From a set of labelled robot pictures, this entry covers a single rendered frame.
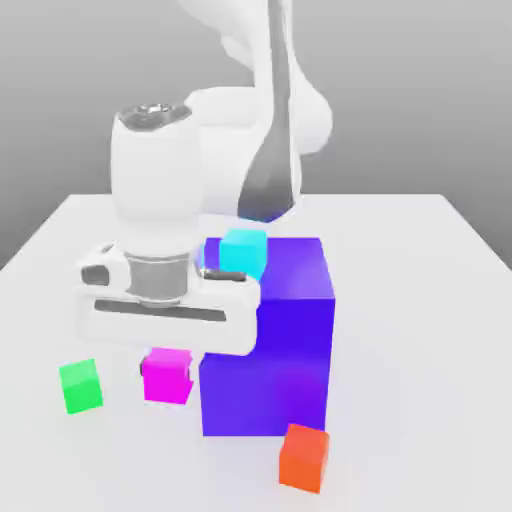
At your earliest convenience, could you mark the small green cube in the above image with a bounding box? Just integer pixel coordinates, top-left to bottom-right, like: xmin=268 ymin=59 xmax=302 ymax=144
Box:
xmin=58 ymin=358 xmax=104 ymax=416

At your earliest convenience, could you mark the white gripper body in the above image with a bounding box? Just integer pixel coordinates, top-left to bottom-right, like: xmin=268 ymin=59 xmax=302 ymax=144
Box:
xmin=74 ymin=274 xmax=263 ymax=357

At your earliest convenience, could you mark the small magenta cube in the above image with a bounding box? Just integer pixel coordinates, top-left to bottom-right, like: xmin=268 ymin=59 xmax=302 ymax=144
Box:
xmin=140 ymin=346 xmax=195 ymax=406

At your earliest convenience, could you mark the small orange cube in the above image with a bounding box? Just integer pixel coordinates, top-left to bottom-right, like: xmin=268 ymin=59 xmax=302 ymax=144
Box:
xmin=278 ymin=422 xmax=331 ymax=496

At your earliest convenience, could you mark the large blue box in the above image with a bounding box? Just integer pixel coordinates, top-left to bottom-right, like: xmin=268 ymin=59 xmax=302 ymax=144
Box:
xmin=198 ymin=236 xmax=336 ymax=438

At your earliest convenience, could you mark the small cyan cube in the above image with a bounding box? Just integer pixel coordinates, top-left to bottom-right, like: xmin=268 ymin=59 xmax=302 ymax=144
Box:
xmin=218 ymin=228 xmax=268 ymax=283

